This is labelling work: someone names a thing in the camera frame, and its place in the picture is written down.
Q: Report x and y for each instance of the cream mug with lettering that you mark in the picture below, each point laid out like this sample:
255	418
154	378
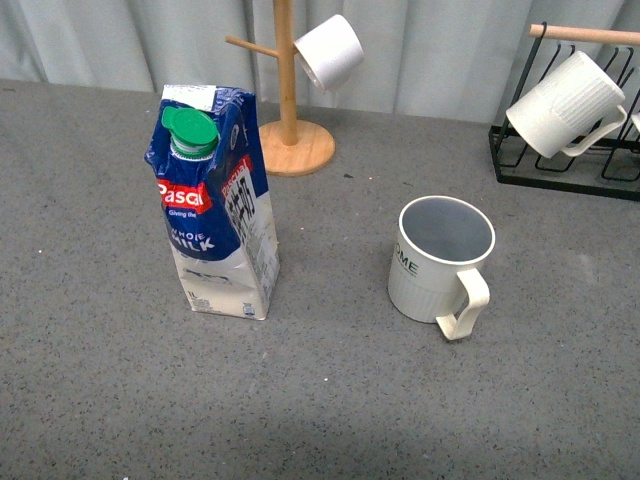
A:
442	244

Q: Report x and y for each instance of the blue Pascual milk carton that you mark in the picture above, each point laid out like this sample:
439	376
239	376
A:
207	158

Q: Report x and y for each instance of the wooden mug tree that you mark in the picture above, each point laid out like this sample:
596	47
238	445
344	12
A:
291	146

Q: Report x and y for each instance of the white mug on tree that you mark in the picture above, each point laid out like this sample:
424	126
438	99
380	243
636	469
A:
330	53

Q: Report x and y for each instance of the cream ribbed mug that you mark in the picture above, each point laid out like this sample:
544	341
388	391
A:
570	110

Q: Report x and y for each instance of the black wire mug rack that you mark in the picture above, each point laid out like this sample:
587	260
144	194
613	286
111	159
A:
610	167

